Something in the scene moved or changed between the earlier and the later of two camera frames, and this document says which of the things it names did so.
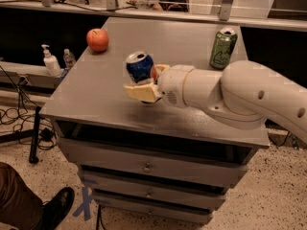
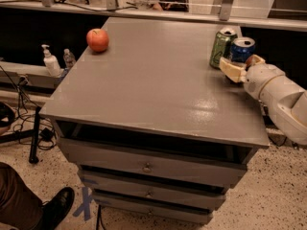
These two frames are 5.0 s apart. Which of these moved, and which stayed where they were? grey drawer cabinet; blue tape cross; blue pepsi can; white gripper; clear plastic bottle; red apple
Moved: blue pepsi can; white gripper
Stayed: red apple; blue tape cross; grey drawer cabinet; clear plastic bottle
